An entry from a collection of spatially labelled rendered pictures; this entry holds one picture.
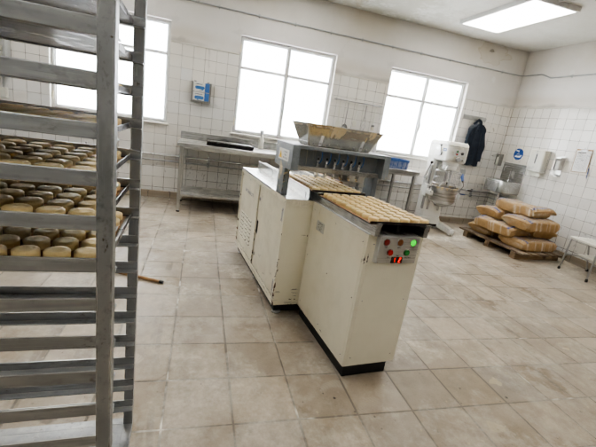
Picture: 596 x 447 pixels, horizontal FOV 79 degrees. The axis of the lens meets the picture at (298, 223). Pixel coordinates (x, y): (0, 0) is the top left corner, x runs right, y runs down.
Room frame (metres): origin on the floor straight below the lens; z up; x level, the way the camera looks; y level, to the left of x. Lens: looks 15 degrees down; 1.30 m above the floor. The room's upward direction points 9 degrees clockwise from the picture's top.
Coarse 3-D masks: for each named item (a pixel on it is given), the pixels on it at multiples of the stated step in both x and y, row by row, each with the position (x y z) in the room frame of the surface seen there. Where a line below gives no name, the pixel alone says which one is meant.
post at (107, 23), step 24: (96, 144) 0.66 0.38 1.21; (96, 168) 0.66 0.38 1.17; (96, 192) 0.66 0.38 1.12; (96, 216) 0.66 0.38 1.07; (96, 240) 0.66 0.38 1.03; (96, 264) 0.66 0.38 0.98; (96, 288) 0.66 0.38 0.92; (96, 312) 0.66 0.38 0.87; (96, 336) 0.66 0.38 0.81; (96, 360) 0.66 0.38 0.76; (96, 384) 0.66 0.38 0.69; (96, 408) 0.66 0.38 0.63; (96, 432) 0.66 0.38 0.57
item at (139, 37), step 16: (144, 0) 1.09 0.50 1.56; (144, 16) 1.09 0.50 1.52; (144, 32) 1.09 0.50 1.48; (144, 48) 1.09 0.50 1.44; (144, 80) 1.11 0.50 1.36; (144, 96) 1.12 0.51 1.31; (128, 256) 1.09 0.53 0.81; (128, 304) 1.09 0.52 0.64; (128, 352) 1.09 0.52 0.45; (128, 416) 1.09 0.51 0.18
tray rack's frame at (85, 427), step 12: (120, 420) 1.10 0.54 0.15; (0, 432) 0.98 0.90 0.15; (12, 432) 0.99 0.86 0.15; (24, 432) 0.99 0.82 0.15; (36, 432) 1.00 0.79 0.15; (48, 432) 1.01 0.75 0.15; (60, 432) 1.01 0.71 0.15; (72, 432) 1.02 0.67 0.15; (84, 432) 1.03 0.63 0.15; (120, 432) 1.05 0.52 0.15; (0, 444) 0.94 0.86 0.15; (120, 444) 1.00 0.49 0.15
